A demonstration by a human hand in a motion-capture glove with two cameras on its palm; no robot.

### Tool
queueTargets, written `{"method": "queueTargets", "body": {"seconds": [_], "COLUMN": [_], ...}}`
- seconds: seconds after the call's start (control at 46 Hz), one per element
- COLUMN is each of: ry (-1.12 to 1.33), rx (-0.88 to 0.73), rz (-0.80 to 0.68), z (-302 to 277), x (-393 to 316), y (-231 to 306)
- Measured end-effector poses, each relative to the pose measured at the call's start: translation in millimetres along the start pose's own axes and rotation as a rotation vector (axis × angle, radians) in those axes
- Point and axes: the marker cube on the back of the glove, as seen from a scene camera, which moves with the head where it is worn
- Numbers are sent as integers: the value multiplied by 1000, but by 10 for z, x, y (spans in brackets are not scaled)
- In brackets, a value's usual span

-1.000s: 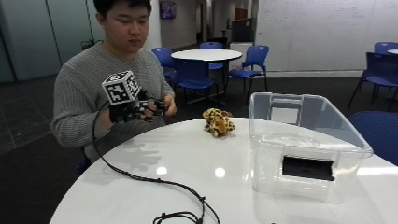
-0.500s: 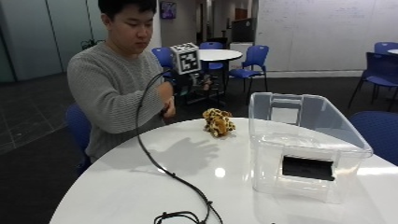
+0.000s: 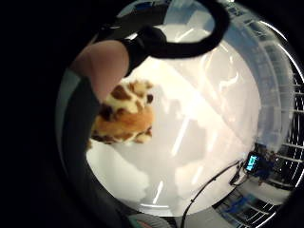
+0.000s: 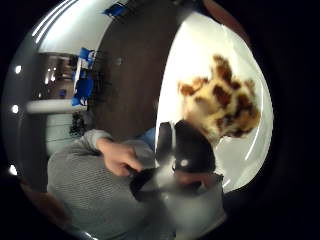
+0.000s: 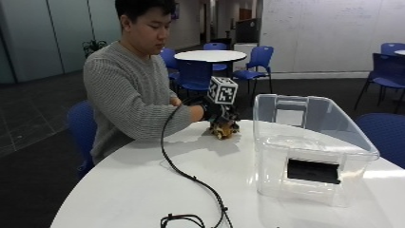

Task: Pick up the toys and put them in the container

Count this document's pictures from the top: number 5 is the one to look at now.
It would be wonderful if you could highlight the green potted plant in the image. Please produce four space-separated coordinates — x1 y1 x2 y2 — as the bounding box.
81 38 109 59

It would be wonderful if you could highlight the the person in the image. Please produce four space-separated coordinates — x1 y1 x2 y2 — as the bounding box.
83 0 205 165

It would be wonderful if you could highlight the white cube with black markers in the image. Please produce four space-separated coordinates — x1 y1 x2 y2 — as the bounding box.
207 75 240 105

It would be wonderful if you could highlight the black glove cable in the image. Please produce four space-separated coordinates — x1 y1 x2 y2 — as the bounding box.
160 100 234 228

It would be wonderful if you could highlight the brown soft toy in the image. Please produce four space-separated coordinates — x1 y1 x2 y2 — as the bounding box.
209 117 241 141

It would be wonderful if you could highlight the blue chair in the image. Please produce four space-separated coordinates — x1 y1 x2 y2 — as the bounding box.
203 42 229 72
230 45 276 96
380 42 405 57
159 47 181 82
353 52 405 112
65 100 99 179
176 59 215 95
354 112 405 169

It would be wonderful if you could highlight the clear plastic storage bin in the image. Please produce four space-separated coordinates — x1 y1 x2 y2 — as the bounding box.
252 93 381 208

